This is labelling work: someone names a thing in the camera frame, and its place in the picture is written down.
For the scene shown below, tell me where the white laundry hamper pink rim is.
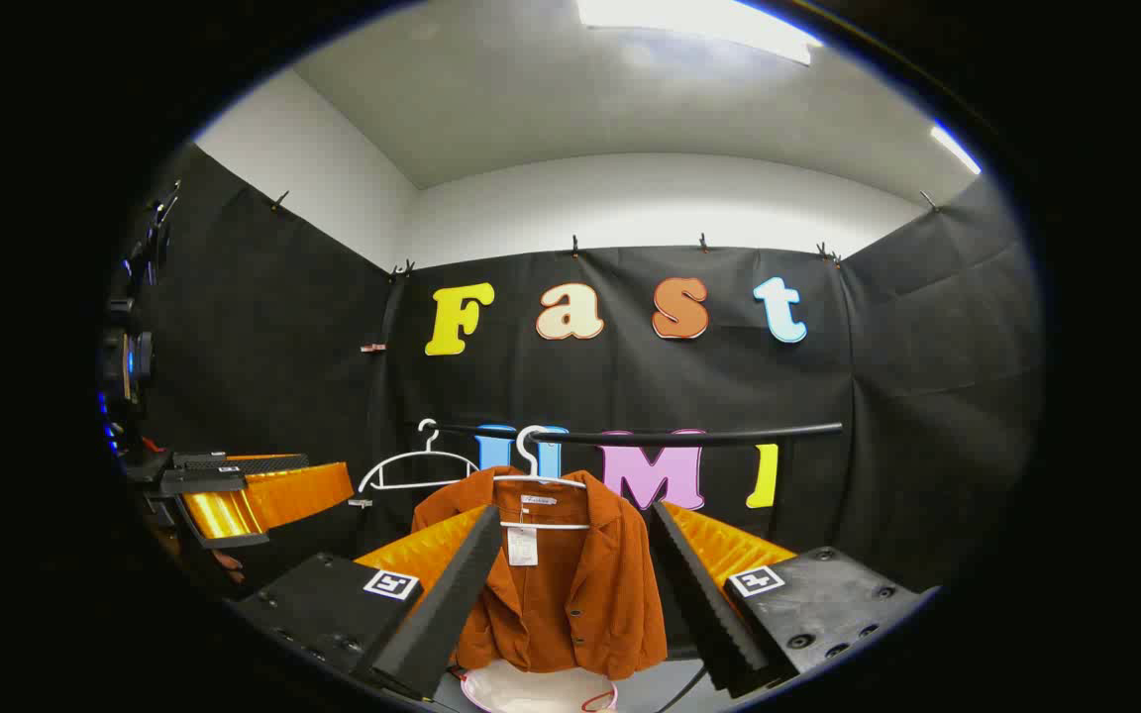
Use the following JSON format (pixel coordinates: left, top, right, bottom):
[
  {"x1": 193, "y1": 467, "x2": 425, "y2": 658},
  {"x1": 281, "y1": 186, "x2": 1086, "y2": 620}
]
[{"x1": 460, "y1": 659, "x2": 619, "y2": 713}]

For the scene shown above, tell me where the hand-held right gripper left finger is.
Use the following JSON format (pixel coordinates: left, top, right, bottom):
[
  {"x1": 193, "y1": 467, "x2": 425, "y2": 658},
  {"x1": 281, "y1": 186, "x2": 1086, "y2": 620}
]
[{"x1": 232, "y1": 505, "x2": 504, "y2": 702}]

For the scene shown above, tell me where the ceiling light panel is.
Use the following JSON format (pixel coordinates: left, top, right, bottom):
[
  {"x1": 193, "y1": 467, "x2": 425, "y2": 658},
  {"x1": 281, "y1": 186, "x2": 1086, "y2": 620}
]
[
  {"x1": 575, "y1": 0, "x2": 822, "y2": 65},
  {"x1": 930, "y1": 124, "x2": 983, "y2": 176}
]

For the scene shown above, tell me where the black backdrop cloth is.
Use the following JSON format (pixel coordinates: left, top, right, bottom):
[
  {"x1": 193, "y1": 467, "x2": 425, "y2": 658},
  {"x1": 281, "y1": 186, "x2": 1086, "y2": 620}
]
[{"x1": 130, "y1": 144, "x2": 1042, "y2": 635}]

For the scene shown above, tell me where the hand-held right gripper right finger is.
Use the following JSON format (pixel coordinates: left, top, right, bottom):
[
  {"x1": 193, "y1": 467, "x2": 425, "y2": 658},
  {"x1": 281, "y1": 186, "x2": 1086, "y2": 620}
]
[{"x1": 650, "y1": 500, "x2": 933, "y2": 694}]

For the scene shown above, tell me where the orange corduroy jacket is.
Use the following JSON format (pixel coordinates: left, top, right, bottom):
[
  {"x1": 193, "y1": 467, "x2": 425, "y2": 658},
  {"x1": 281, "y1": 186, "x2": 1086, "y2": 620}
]
[{"x1": 412, "y1": 467, "x2": 669, "y2": 680}]

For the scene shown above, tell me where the white clothes hanger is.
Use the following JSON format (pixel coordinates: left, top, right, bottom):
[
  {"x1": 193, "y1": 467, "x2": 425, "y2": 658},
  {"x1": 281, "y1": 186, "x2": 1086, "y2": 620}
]
[
  {"x1": 491, "y1": 426, "x2": 593, "y2": 531},
  {"x1": 358, "y1": 418, "x2": 480, "y2": 494}
]

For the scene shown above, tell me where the black clothes rack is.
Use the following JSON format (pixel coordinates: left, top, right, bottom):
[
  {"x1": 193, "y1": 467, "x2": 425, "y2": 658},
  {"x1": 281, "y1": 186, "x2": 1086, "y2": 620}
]
[{"x1": 430, "y1": 422, "x2": 845, "y2": 449}]

